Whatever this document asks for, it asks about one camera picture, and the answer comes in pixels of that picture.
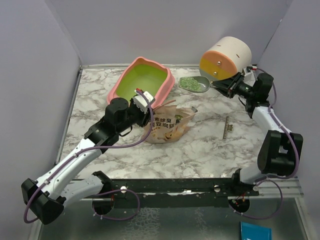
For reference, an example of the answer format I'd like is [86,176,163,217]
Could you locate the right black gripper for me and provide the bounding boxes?
[211,72,255,100]

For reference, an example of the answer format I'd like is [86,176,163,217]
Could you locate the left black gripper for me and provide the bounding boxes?
[117,96,155,134]

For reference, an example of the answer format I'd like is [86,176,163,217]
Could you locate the grey metal scoop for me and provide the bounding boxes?
[178,76,212,93]

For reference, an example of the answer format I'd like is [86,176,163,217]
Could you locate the peach cat litter bag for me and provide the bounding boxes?
[142,100,198,144]

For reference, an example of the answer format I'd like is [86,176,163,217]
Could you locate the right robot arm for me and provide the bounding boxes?
[212,72,303,196]

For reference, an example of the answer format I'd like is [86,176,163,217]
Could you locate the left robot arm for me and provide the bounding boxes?
[21,93,155,225]

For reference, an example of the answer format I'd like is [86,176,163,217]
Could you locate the green cat litter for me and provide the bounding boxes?
[179,77,201,92]

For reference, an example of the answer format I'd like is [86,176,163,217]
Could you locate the pink green litter box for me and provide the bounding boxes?
[106,56,175,109]

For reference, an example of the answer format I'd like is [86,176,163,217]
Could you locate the round cream drawer cabinet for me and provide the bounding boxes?
[199,36,252,81]

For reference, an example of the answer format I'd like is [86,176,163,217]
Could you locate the blue card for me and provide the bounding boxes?
[240,221,272,240]

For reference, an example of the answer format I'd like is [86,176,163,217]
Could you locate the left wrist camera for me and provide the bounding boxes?
[133,88,155,113]

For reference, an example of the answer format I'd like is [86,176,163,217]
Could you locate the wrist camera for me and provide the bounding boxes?
[133,88,155,113]
[241,65,257,82]

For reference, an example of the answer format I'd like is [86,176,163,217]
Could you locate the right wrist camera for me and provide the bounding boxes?
[241,65,257,82]

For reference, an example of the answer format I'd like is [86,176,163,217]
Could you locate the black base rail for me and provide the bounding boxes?
[96,178,259,208]

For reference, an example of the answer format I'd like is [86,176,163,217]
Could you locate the aluminium extrusion rail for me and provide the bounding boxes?
[258,177,304,198]

